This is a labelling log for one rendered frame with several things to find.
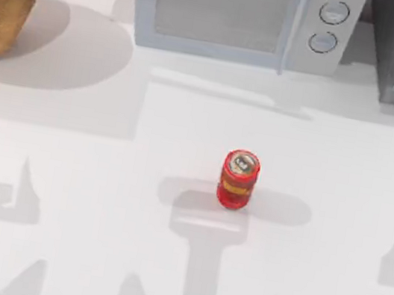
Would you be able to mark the red can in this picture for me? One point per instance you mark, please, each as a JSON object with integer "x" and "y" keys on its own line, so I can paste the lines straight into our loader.
{"x": 238, "y": 184}

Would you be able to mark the microwave oven door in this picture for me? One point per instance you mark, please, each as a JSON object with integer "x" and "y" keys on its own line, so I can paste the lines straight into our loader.
{"x": 219, "y": 11}

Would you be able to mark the round microwave knob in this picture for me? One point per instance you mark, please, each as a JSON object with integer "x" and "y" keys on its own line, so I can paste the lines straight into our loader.
{"x": 334, "y": 11}
{"x": 322, "y": 42}

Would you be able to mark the pale microwave oven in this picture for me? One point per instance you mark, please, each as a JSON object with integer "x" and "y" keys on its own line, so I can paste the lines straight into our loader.
{"x": 345, "y": 32}

